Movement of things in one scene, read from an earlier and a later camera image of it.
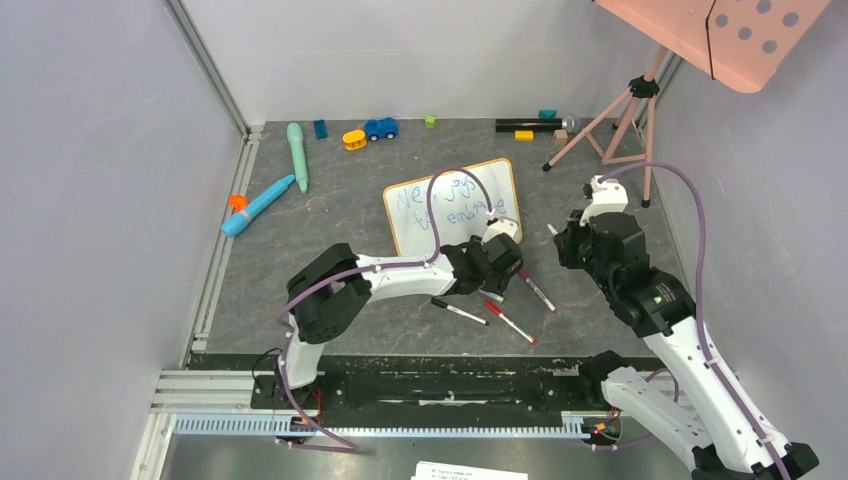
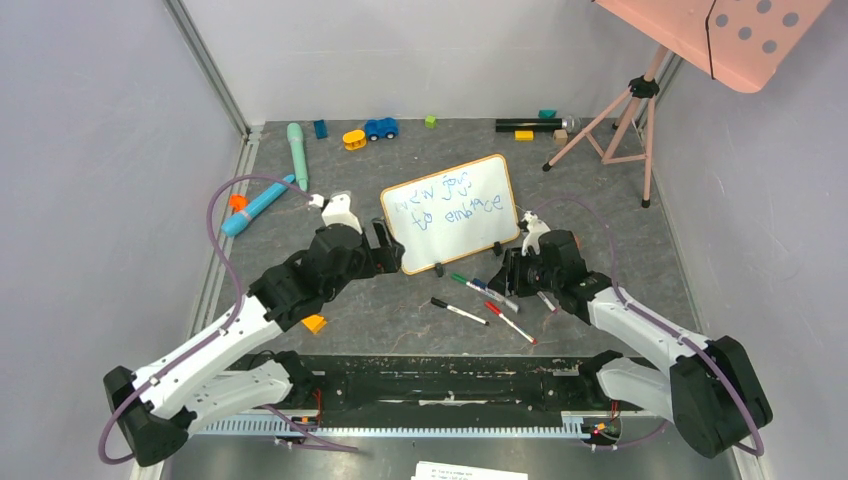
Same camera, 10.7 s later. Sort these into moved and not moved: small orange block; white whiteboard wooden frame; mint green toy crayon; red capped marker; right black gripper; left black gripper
Moved: left black gripper; right black gripper
Not moved: mint green toy crayon; red capped marker; small orange block; white whiteboard wooden frame
